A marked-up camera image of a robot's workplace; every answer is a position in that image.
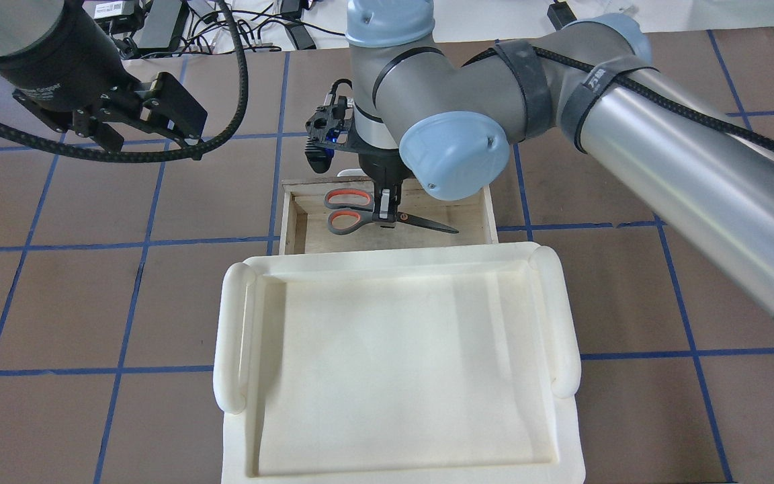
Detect wooden drawer with white handle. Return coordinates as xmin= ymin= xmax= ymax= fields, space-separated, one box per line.
xmin=278 ymin=168 xmax=499 ymax=256

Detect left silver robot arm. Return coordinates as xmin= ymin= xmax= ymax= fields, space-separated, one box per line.
xmin=0 ymin=1 xmax=207 ymax=151

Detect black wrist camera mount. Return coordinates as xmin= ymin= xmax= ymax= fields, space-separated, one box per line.
xmin=304 ymin=79 xmax=359 ymax=174

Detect red grey handled scissors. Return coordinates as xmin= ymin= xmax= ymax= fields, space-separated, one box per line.
xmin=323 ymin=189 xmax=460 ymax=235

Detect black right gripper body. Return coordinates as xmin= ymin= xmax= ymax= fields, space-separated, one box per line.
xmin=357 ymin=150 xmax=406 ymax=192

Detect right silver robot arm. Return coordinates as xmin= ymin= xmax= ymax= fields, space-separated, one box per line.
xmin=346 ymin=1 xmax=774 ymax=318

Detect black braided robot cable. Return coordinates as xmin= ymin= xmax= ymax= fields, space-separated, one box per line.
xmin=0 ymin=0 xmax=250 ymax=163

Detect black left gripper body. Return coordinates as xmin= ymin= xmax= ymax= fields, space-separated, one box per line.
xmin=12 ymin=13 xmax=207 ymax=151

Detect white plastic tray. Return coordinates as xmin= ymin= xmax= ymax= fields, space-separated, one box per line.
xmin=213 ymin=242 xmax=586 ymax=483

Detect black power adapter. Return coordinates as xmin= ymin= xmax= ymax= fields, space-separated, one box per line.
xmin=134 ymin=1 xmax=189 ymax=53

